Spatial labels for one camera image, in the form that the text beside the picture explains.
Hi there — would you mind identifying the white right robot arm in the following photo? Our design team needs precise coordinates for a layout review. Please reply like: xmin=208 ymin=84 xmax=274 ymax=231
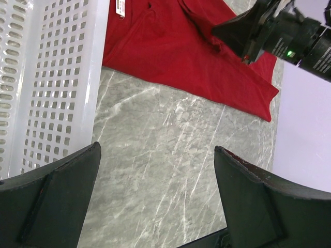
xmin=212 ymin=1 xmax=330 ymax=82

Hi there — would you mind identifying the red t shirt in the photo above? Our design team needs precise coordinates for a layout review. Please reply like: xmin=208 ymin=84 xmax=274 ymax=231
xmin=102 ymin=1 xmax=278 ymax=122

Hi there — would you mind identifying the white plastic basket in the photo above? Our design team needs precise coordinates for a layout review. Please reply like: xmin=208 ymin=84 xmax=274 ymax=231
xmin=1 ymin=0 xmax=109 ymax=180

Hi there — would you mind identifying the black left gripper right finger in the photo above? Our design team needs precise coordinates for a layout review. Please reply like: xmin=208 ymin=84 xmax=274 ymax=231
xmin=214 ymin=146 xmax=330 ymax=247

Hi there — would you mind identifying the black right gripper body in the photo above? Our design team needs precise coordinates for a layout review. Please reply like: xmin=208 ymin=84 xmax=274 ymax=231
xmin=212 ymin=1 xmax=279 ymax=65

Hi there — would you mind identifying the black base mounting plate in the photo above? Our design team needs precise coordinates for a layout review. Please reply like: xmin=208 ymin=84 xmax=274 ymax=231
xmin=178 ymin=228 xmax=232 ymax=248

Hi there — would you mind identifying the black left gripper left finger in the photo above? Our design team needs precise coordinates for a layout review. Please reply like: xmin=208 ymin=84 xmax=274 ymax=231
xmin=1 ymin=142 xmax=101 ymax=247

